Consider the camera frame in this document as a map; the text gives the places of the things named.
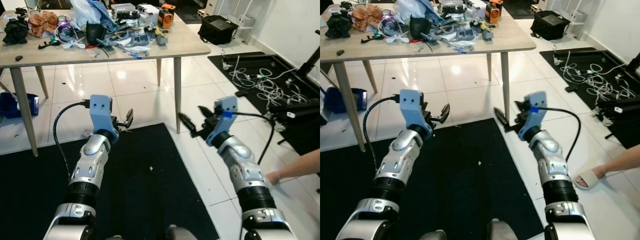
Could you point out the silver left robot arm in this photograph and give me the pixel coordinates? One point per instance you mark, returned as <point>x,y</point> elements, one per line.
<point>397,165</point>
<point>89,167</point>

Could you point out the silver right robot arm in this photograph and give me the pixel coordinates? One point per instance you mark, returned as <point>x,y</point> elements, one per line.
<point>247,175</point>
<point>557,170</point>

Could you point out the small black adapter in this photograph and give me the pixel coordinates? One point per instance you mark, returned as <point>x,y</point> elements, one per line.
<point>241,93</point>
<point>571,88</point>

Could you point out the blue pen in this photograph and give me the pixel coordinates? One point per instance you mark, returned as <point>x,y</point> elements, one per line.
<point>135,56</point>
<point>460,50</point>

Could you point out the large black floor mat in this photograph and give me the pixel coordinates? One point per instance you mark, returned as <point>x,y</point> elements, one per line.
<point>465,175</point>
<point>150,185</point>

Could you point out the light wooden table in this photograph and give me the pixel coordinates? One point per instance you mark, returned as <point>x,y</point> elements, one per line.
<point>100,52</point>
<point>425,47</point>

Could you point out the blue grey device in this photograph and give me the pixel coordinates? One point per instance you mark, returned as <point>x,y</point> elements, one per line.
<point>464,34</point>
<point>139,39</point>

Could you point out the grey plastic part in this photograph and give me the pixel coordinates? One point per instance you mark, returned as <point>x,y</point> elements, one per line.
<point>487,32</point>
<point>161,37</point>

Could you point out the black bag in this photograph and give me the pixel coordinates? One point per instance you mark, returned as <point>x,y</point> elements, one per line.
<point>550,25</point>
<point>217,30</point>

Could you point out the beige slipper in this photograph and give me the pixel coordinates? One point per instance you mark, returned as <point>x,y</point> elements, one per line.
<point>272,179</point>
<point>589,180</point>

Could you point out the clear safety glasses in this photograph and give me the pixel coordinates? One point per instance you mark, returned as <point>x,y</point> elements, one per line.
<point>73,45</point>
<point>396,39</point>

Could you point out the black pouch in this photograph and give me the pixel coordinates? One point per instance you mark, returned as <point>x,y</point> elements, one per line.
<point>420,27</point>
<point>96,32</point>

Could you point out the black bar device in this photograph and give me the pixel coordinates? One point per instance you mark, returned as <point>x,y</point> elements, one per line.
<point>300,112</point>
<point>622,107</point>

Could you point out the blue container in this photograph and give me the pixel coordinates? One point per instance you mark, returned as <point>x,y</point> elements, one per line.
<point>340,101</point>
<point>10,106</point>

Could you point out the orange black device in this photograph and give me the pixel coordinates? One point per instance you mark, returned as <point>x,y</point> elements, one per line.
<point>166,17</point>
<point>493,12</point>

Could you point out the black hand tool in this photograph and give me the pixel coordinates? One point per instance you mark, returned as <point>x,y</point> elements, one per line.
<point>48,44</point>
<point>371,38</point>

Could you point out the person's bare leg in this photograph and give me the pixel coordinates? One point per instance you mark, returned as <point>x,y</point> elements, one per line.
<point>300,166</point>
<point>620,162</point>

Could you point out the grey electronics box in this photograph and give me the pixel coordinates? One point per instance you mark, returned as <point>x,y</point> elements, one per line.
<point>452,6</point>
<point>125,12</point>

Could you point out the clear plastic bag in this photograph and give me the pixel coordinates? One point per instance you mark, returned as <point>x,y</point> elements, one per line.
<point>410,9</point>
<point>84,12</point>

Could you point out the black stand pole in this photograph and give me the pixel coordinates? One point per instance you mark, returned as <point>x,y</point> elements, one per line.
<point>309,62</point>
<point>634,64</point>

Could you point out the brown crumpled paper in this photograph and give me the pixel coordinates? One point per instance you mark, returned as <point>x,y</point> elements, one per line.
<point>366,17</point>
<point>43,24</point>

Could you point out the black tangled gear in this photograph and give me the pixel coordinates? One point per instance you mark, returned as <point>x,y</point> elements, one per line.
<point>15,31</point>
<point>339,25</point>

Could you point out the pale blue right wrist camera mount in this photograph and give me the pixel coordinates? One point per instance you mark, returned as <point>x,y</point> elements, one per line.
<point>223,122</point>
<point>534,116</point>

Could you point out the pale blue wrist camera mount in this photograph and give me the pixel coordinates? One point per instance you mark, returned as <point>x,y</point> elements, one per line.
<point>534,116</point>
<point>223,122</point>
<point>101,112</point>
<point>414,109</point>

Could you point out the pale blue left wrist camera mount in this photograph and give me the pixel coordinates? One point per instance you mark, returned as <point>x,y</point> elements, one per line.
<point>101,112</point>
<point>414,109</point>

